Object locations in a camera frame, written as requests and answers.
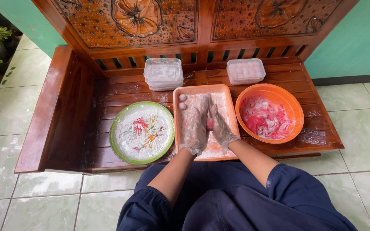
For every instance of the person's right hand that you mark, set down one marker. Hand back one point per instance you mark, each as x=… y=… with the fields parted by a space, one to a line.
x=220 y=126

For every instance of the person's left hand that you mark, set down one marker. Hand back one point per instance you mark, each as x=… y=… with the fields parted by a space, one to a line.
x=194 y=130

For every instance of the person's left fingers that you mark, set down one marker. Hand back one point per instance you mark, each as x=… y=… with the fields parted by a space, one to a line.
x=201 y=106

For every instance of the person's right fingers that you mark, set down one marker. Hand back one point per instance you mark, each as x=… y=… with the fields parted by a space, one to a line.
x=212 y=106

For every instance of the pink dough ball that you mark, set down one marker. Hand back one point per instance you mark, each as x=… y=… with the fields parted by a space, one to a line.
x=209 y=123

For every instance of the orange rectangular plastic tray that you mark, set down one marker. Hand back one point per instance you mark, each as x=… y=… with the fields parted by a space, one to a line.
x=218 y=96

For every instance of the floured white dough ball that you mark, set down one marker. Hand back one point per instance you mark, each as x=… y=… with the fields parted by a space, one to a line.
x=182 y=106
x=182 y=97

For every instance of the clear container of dough balls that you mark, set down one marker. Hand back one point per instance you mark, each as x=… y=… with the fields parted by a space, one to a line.
x=246 y=70

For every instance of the stack of clear plastic containers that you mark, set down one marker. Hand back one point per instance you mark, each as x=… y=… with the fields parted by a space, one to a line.
x=163 y=73

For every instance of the pink floured dough mass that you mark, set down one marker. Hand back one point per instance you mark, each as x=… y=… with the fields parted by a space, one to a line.
x=265 y=117

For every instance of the green rimmed floured plate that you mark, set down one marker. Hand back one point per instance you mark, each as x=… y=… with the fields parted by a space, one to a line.
x=141 y=133

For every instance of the orange round plastic basin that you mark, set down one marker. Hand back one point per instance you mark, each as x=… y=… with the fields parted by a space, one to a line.
x=287 y=106

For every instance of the person's dark blue clothing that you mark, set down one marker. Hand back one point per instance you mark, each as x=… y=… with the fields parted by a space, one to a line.
x=236 y=199

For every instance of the clear plastic insert tray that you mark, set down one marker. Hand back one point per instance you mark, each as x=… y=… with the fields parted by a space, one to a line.
x=312 y=136

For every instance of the carved wooden bench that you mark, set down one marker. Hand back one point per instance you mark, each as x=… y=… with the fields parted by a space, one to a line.
x=75 y=106

